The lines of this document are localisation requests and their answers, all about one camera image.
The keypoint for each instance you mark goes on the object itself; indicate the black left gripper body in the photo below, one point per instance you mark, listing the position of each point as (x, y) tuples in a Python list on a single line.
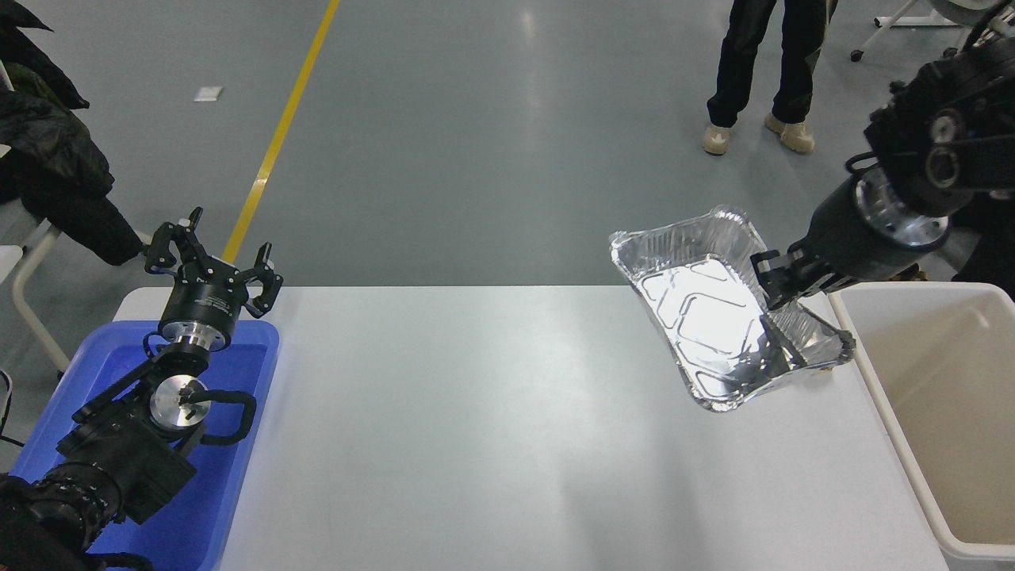
[(202, 305)]

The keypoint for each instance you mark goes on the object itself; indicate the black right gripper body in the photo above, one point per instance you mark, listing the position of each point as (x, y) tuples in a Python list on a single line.
[(840, 238)]

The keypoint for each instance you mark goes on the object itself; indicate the rectangular silver foil tray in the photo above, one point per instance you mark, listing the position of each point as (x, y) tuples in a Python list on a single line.
[(698, 317)]

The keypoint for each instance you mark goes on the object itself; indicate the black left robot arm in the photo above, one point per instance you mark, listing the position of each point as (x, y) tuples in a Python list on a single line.
[(119, 460)]

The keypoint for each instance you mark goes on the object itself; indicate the blue plastic tray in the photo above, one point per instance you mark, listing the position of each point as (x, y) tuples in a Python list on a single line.
[(230, 412)]

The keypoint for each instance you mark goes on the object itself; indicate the seated person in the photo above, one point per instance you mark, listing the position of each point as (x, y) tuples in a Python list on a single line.
[(55, 159)]

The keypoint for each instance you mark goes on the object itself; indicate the large pale plastic bin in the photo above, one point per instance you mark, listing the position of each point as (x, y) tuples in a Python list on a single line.
[(951, 412)]

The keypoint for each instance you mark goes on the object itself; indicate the standing person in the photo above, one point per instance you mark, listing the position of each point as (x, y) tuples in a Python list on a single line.
[(753, 63)]

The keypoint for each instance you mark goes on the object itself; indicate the white wheeled stand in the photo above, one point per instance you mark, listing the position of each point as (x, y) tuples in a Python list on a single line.
[(896, 16)]

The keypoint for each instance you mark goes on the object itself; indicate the white metal chair frame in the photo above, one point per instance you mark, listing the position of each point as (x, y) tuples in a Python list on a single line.
[(28, 277)]

